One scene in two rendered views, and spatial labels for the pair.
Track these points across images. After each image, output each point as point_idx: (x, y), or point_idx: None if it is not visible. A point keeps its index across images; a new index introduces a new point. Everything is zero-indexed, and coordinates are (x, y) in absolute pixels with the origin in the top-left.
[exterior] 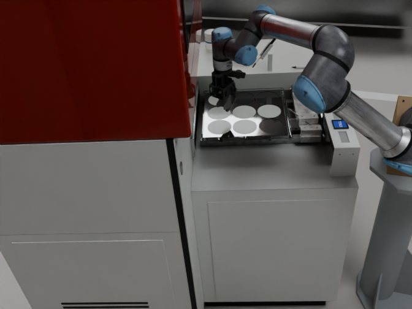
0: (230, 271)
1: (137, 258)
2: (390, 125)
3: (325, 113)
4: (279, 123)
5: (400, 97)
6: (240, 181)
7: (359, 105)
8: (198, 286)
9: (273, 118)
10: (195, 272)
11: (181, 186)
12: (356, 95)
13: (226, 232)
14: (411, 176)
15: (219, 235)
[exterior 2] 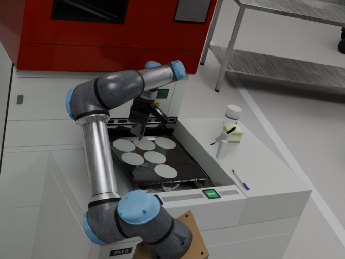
0: (41, 258)
1: None
2: (101, 174)
3: (166, 191)
4: (150, 178)
5: (188, 211)
6: (73, 174)
7: (91, 134)
8: (14, 236)
9: (155, 173)
10: (7, 209)
11: (12, 111)
12: (98, 128)
13: (49, 211)
14: None
15: (46, 209)
